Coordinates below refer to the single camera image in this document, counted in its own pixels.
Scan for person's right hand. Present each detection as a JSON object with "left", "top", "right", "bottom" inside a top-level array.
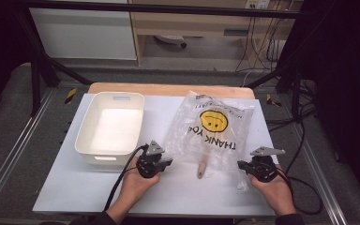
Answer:
[{"left": 247, "top": 163, "right": 296, "bottom": 218}]

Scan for black floor cables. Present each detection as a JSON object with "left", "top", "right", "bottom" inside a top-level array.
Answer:
[{"left": 265, "top": 78, "right": 319, "bottom": 133}]

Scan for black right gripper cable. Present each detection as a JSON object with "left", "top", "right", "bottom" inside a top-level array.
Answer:
[{"left": 276, "top": 168, "right": 323, "bottom": 216}]

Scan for yellow black tape marker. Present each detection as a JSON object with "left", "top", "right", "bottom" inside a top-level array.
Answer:
[
  {"left": 64, "top": 88, "right": 78, "bottom": 105},
  {"left": 265, "top": 93, "right": 283, "bottom": 108}
]

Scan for black metal stand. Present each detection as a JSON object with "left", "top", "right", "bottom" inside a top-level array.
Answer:
[
  {"left": 12, "top": 6, "right": 94, "bottom": 117},
  {"left": 247, "top": 59, "right": 305, "bottom": 124}
]

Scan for aluminium floor rail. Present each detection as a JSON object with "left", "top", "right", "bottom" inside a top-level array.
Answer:
[
  {"left": 289, "top": 125, "right": 349, "bottom": 225},
  {"left": 0, "top": 88, "right": 54, "bottom": 214}
]

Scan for black metal frame crossbar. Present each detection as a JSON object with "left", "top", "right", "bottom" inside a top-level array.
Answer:
[{"left": 22, "top": 0, "right": 304, "bottom": 19}]

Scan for bundle of hanging cables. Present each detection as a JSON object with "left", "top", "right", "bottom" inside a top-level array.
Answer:
[{"left": 235, "top": 8, "right": 288, "bottom": 75}]

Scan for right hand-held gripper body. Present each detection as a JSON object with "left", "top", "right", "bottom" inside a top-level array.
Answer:
[{"left": 247, "top": 145, "right": 286, "bottom": 184}]

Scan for beige silicone ladle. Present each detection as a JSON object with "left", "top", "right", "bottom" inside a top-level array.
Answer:
[{"left": 196, "top": 134, "right": 219, "bottom": 180}]

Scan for white chair base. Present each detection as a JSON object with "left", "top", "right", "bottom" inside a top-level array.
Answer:
[{"left": 154, "top": 35, "right": 188, "bottom": 50}]

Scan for white power strip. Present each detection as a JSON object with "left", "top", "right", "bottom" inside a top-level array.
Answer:
[{"left": 245, "top": 0, "right": 271, "bottom": 9}]

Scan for white cabinet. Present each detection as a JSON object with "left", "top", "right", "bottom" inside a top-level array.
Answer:
[{"left": 28, "top": 7, "right": 138, "bottom": 61}]

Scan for white plastic storage bin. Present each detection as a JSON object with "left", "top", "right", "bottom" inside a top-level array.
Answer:
[{"left": 74, "top": 91, "right": 145, "bottom": 166}]

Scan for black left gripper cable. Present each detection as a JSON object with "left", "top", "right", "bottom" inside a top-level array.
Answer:
[{"left": 103, "top": 143, "right": 150, "bottom": 212}]

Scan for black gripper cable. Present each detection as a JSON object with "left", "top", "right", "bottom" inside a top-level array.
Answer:
[
  {"left": 276, "top": 168, "right": 323, "bottom": 216},
  {"left": 103, "top": 143, "right": 150, "bottom": 212}
]

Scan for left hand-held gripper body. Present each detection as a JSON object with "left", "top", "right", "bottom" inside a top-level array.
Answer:
[{"left": 136, "top": 140, "right": 167, "bottom": 179}]

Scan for clear smiley face plastic bag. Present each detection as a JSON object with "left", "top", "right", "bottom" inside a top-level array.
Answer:
[{"left": 163, "top": 90, "right": 256, "bottom": 194}]

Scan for wooden desk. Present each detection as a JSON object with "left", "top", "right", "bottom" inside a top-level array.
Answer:
[{"left": 127, "top": 0, "right": 304, "bottom": 67}]

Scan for person's left hand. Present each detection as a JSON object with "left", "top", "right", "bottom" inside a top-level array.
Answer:
[{"left": 119, "top": 156, "right": 162, "bottom": 209}]

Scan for wooden board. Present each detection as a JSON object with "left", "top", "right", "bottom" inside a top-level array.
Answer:
[{"left": 87, "top": 82, "right": 256, "bottom": 100}]

